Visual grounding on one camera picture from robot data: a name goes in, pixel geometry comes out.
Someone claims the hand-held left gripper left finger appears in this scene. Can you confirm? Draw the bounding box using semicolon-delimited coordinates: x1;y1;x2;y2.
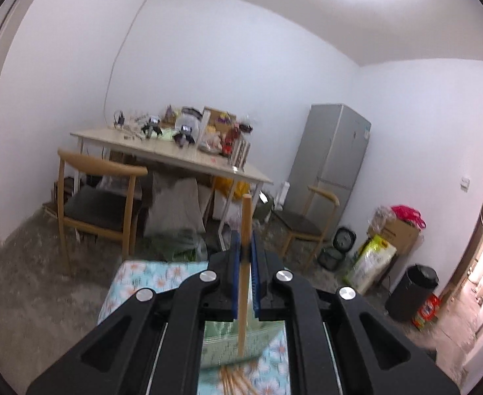
25;232;241;395

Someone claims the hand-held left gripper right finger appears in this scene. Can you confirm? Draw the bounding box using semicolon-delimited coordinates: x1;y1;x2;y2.
250;232;460;395

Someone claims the long wooden chopstick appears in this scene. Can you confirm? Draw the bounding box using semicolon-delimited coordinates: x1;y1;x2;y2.
237;193;254;358

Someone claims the green plastic utensil holder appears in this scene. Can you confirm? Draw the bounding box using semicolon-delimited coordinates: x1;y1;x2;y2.
200;321;285;369

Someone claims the bundle of wooden chopsticks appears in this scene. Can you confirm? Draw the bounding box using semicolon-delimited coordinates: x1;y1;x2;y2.
219;362;261;395

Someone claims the wooden chair black seat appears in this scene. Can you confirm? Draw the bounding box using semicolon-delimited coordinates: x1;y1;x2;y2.
57;148;148;276
266;185;341;272

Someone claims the dark green bag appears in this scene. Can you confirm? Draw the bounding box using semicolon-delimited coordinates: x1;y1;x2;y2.
254;191;275;219

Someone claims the yellow plastic bag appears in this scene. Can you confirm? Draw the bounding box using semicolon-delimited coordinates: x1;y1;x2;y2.
213;176;250;202

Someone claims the grey woven sack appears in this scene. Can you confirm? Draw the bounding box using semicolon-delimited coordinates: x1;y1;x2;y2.
143;173;206;239

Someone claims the floral blue tablecloth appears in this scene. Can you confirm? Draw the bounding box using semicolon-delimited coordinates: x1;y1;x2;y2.
97;260;292;395

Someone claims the black rice cooker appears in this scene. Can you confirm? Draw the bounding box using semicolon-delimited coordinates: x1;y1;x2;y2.
316;226;357;271

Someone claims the green and white sack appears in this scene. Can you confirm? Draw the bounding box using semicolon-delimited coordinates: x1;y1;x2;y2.
344;234;397;295

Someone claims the light wooden dining table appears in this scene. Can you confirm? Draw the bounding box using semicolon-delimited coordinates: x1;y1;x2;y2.
69;125;274;251

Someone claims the clear bag of food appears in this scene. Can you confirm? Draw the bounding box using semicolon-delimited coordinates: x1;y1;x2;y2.
198;125;223;153

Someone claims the silver refrigerator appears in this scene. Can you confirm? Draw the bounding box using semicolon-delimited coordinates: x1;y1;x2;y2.
285;104;371;231

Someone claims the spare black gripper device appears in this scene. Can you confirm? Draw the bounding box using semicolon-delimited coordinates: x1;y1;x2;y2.
140;116;163;140
172;122;197;146

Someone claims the large cardboard box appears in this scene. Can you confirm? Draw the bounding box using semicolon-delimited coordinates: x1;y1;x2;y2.
367;216;421;256

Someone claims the black trash bin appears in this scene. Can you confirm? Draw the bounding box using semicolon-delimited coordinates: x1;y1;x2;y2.
385;264;440;322

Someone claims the open cardboard box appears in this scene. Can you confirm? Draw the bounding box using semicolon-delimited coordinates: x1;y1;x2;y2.
202;106;237;130

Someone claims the white plastic bag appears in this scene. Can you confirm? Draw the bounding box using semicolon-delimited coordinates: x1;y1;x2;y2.
176;107;203;132

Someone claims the pink plastic bag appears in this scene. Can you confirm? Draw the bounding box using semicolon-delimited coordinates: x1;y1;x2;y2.
391;205;426;231

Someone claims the orange detergent packet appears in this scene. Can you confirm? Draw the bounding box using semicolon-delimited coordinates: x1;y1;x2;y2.
412;294;442;330

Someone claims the wooden door frame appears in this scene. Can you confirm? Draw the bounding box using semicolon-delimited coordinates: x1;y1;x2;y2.
439;115;483;338

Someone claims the white wall cable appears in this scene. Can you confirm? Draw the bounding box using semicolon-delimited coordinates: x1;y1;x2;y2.
102;0;158;124

